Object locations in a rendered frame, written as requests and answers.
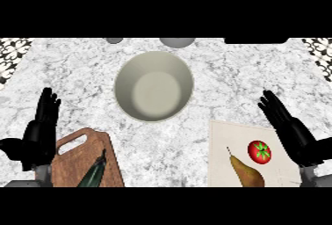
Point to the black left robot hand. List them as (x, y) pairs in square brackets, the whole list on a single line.
[(38, 137)]

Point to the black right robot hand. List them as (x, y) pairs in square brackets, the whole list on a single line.
[(298, 137)]

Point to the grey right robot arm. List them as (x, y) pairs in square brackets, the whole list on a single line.
[(317, 177)]

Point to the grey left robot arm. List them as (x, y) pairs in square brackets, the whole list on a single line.
[(32, 177)]

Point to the cream placemat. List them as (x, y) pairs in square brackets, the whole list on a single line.
[(254, 140)]

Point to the red tomato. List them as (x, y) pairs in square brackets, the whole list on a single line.
[(258, 152)]

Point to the pale green-grey bowl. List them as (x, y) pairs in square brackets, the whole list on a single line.
[(153, 86)]

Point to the brown wooden cutting board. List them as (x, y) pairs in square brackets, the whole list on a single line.
[(85, 159)]

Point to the brown pear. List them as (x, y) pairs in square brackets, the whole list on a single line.
[(246, 172)]

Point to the dark green cucumber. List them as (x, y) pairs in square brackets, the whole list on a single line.
[(93, 174)]

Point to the small grey round object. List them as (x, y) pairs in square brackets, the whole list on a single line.
[(114, 40)]

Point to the large grey round object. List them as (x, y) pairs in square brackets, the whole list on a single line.
[(175, 42)]

